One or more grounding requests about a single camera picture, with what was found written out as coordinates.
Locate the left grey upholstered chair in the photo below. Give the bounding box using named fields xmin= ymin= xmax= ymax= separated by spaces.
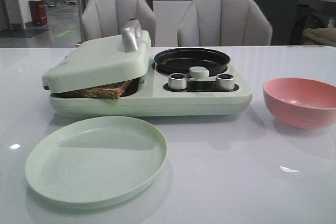
xmin=81 ymin=0 xmax=156 ymax=46

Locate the red trash bin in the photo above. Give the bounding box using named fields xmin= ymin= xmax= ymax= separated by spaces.
xmin=28 ymin=0 xmax=47 ymax=26

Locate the black round frying pan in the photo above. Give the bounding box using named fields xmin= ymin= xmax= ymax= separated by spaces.
xmin=154 ymin=47 xmax=230 ymax=77

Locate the bread slice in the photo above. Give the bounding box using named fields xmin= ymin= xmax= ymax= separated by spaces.
xmin=55 ymin=80 xmax=132 ymax=99

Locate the grey upholstered chair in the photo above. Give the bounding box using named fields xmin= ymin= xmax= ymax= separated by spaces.
xmin=177 ymin=0 xmax=272 ymax=47
xmin=81 ymin=0 xmax=156 ymax=46

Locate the mint green breakfast maker base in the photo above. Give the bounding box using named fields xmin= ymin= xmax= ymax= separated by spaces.
xmin=50 ymin=51 xmax=253 ymax=118

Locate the mint green sandwich maker lid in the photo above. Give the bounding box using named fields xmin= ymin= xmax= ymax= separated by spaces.
xmin=42 ymin=19 xmax=151 ymax=93

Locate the mint green round plate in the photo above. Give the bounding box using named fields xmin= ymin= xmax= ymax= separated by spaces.
xmin=25 ymin=116 xmax=167 ymax=209

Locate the pink plastic bowl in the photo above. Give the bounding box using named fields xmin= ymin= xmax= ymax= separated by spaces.
xmin=263 ymin=77 xmax=335 ymax=129

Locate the right silver control knob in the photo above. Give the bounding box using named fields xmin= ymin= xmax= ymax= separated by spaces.
xmin=215 ymin=73 xmax=235 ymax=90

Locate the dark washing machine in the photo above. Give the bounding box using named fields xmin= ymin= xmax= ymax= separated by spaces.
xmin=289 ymin=0 xmax=335 ymax=45

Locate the left silver control knob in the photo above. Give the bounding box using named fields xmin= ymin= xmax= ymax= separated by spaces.
xmin=168 ymin=73 xmax=187 ymax=90

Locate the right grey upholstered chair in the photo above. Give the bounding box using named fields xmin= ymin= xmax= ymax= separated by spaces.
xmin=177 ymin=0 xmax=272 ymax=47

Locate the silver control knob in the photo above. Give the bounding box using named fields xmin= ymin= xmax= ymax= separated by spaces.
xmin=215 ymin=73 xmax=235 ymax=90
xmin=168 ymin=73 xmax=187 ymax=90

